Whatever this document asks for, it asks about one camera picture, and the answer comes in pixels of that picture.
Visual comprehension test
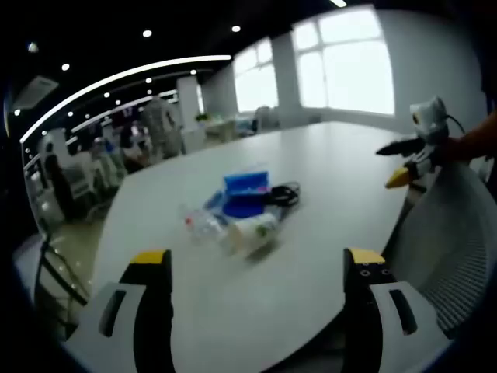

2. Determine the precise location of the clear plastic bottle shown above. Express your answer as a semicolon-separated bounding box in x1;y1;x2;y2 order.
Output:
179;204;231;246

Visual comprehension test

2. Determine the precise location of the grey mesh chair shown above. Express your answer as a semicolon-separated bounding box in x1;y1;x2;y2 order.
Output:
382;161;491;340

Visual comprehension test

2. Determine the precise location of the ceiling air vent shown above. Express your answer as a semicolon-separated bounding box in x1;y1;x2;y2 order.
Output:
14;75;60;110

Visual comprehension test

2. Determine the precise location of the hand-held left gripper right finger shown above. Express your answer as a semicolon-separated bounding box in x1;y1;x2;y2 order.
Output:
341;247;454;373

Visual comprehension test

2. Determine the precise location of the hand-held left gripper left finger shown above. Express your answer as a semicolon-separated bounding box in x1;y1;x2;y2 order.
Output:
64;249;176;373

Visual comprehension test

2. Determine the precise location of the white background chair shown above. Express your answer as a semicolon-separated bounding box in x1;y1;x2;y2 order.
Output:
68;153;103;218

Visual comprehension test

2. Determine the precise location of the large bright window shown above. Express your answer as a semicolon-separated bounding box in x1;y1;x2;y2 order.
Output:
291;8;396;116

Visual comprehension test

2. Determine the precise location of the white plastic cup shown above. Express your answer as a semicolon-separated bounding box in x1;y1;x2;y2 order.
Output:
226;212;281;258

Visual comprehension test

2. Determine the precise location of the grey table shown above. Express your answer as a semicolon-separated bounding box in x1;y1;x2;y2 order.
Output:
91;120;419;373

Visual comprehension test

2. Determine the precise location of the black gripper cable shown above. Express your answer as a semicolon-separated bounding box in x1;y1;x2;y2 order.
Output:
445;112;467;134

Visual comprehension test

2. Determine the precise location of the blue plastic box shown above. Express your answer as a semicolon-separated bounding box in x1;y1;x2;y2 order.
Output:
222;169;272;218

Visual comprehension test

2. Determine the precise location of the narrow bright window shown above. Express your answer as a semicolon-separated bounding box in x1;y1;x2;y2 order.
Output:
232;37;280;113

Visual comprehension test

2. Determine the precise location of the long ceiling light strip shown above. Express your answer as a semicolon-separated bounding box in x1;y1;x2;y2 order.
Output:
19;54;233;144

